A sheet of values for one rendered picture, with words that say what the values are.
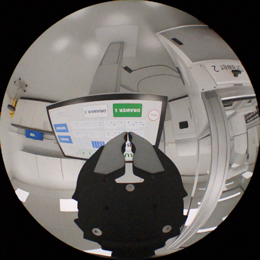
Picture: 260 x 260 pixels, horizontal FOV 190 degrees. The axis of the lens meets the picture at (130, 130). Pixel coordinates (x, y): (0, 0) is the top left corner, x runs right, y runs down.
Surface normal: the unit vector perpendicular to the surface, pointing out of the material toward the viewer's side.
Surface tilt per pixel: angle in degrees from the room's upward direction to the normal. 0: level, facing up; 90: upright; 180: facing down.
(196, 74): 90
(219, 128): 90
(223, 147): 90
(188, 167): 90
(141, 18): 0
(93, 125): 50
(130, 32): 3
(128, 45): 5
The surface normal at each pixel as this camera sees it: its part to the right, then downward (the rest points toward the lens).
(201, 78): -0.67, -0.14
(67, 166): 0.66, -0.15
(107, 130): 0.04, 0.48
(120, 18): 0.01, 0.98
